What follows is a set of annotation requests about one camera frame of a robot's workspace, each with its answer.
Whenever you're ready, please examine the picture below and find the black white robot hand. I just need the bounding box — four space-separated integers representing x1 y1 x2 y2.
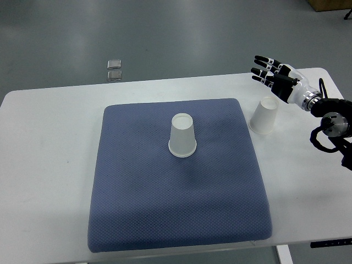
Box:
251 56 323 111

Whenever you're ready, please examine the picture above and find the white paper cup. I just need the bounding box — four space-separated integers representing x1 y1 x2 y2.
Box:
249 96 279 135
168 113 197 158

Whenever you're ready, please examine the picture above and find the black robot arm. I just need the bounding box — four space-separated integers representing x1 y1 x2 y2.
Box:
310 78 351 170

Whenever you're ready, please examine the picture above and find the brown cardboard box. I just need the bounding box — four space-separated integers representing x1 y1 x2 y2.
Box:
307 0 351 12

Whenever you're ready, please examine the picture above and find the black tripod leg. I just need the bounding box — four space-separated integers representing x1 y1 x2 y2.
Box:
344 9 352 20

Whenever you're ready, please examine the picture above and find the black table control panel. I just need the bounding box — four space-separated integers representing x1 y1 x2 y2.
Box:
310 238 352 249

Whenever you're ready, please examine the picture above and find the white table leg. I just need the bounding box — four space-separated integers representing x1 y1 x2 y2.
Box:
276 245 293 264

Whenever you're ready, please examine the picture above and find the upper metal floor plate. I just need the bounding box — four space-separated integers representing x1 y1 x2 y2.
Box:
107 59 122 69

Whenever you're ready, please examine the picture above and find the metal floor plate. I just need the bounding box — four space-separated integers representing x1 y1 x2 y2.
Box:
107 59 122 69
107 70 122 81

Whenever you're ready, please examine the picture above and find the lower metal floor plate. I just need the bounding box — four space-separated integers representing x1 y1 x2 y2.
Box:
107 70 122 81

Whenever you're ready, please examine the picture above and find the blue fabric cushion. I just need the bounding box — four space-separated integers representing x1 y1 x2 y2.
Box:
87 98 272 252

